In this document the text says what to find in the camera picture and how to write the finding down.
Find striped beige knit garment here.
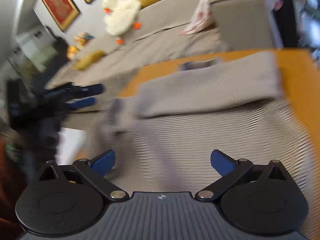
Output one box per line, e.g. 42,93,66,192
90,51,319,239

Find small yellow pillow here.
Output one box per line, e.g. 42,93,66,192
73,50,106,70

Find white paper sheet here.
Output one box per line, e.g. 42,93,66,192
55,127,86,165

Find colourful small plush toys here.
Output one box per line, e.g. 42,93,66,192
66,31,94,60

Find red gold framed picture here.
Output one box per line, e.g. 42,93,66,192
41,0,81,32

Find white duck plush toy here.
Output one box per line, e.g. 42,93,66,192
102,0,142,45

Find beige fabric sofa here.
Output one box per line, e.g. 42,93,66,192
47,0,283,89

